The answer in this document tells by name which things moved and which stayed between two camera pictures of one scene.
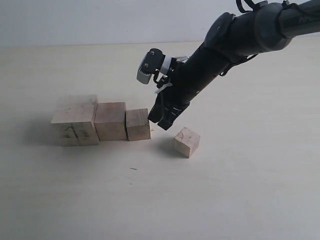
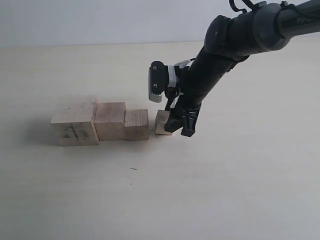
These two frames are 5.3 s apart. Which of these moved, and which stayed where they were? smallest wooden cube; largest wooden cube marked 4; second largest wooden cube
Moved: smallest wooden cube
Stayed: largest wooden cube marked 4; second largest wooden cube
